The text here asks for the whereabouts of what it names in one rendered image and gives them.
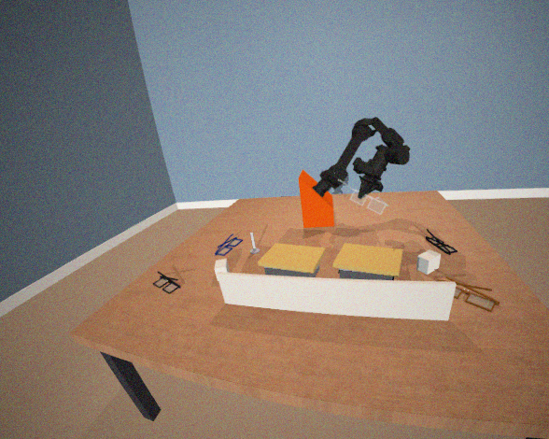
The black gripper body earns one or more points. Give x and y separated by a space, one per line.
374 171

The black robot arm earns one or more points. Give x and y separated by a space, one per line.
394 153

